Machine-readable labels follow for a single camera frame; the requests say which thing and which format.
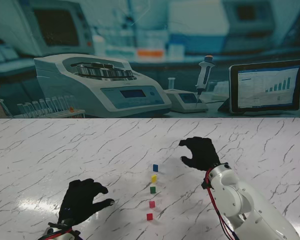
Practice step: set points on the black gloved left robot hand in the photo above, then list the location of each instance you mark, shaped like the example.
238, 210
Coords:
80, 202

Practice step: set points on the printed laboratory photo backdrop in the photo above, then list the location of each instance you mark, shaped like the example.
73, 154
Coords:
150, 37

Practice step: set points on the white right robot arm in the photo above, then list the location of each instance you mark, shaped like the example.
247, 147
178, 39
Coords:
245, 202

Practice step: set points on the red domino block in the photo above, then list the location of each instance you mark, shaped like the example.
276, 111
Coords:
149, 217

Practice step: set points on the blue domino block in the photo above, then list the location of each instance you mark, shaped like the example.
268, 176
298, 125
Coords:
155, 168

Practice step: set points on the yellow domino block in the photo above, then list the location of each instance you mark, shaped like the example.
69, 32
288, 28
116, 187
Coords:
154, 178

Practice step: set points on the green domino block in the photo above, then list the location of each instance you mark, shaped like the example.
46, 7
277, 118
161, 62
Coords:
153, 190

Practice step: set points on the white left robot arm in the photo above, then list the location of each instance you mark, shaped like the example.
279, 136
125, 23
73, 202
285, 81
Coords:
60, 232

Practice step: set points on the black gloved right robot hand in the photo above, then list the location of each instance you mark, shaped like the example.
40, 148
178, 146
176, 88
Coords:
202, 153

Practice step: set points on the pink domino block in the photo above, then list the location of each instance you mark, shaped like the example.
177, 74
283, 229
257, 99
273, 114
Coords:
152, 204

